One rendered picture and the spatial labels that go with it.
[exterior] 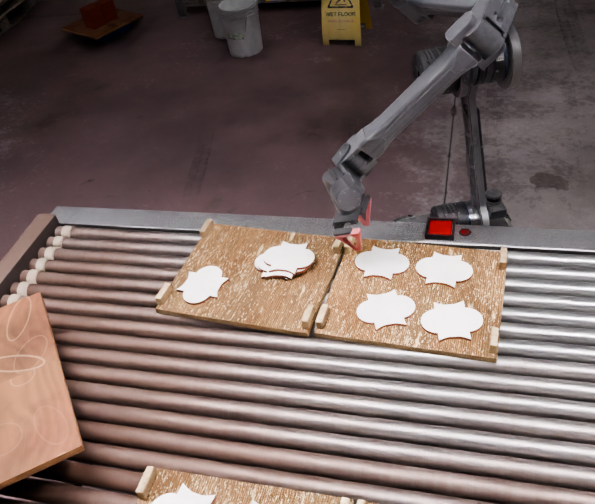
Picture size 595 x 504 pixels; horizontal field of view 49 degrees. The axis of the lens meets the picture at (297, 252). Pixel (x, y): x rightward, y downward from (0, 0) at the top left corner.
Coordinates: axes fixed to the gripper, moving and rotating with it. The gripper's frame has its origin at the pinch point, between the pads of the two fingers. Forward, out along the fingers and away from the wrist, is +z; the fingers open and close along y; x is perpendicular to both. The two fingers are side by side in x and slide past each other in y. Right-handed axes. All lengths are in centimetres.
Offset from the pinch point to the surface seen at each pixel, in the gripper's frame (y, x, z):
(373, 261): -2.6, -1.3, 6.8
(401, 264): -2.6, -8.2, 8.9
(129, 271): -14, 63, -10
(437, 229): 14.1, -13.9, 12.7
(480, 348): -25.7, -28.9, 15.1
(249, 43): 307, 186, 50
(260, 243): 0.7, 30.0, -1.4
